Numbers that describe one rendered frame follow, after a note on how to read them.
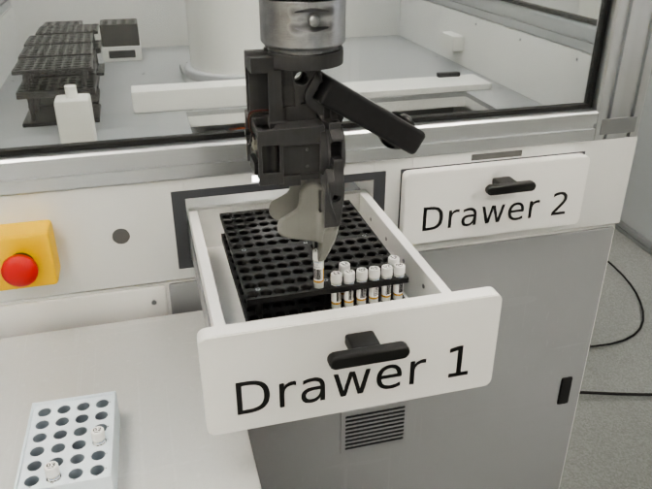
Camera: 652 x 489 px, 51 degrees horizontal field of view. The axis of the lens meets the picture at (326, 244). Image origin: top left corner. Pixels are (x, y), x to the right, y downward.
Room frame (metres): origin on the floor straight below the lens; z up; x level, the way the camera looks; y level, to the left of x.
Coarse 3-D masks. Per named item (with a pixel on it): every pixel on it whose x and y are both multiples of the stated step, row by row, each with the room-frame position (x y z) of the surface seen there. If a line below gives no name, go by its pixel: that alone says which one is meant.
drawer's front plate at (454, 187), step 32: (512, 160) 0.93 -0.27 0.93; (544, 160) 0.93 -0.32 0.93; (576, 160) 0.94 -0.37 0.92; (416, 192) 0.88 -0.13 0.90; (448, 192) 0.89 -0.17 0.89; (480, 192) 0.90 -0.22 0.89; (544, 192) 0.93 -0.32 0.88; (576, 192) 0.94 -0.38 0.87; (416, 224) 0.88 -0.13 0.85; (480, 224) 0.90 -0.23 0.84; (512, 224) 0.92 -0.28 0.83; (544, 224) 0.93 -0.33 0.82
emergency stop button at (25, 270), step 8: (16, 256) 0.70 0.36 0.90; (24, 256) 0.70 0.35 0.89; (8, 264) 0.69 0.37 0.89; (16, 264) 0.69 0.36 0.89; (24, 264) 0.69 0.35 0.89; (32, 264) 0.70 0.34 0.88; (8, 272) 0.69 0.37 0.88; (16, 272) 0.69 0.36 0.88; (24, 272) 0.69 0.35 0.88; (32, 272) 0.69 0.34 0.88; (8, 280) 0.69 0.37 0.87; (16, 280) 0.69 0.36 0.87; (24, 280) 0.69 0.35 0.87; (32, 280) 0.69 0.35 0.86
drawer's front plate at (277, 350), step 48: (480, 288) 0.57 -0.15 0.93; (240, 336) 0.49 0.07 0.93; (288, 336) 0.50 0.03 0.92; (336, 336) 0.51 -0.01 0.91; (384, 336) 0.53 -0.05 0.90; (432, 336) 0.54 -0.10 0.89; (480, 336) 0.55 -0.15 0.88; (336, 384) 0.51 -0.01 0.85; (384, 384) 0.53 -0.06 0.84; (432, 384) 0.54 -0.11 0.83; (480, 384) 0.55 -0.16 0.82
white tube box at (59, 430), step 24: (48, 408) 0.55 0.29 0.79; (72, 408) 0.55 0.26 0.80; (96, 408) 0.55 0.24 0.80; (48, 432) 0.51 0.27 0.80; (72, 432) 0.51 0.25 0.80; (24, 456) 0.48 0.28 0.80; (48, 456) 0.48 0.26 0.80; (72, 456) 0.48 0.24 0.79; (96, 456) 0.49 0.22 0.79; (24, 480) 0.45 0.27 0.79; (72, 480) 0.45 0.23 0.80; (96, 480) 0.45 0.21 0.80
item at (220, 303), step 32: (352, 192) 0.89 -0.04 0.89; (192, 224) 0.78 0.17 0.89; (384, 224) 0.79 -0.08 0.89; (192, 256) 0.78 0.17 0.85; (224, 256) 0.81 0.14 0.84; (416, 256) 0.70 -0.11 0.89; (224, 288) 0.72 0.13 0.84; (416, 288) 0.68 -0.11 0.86; (448, 288) 0.62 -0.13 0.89; (224, 320) 0.56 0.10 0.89
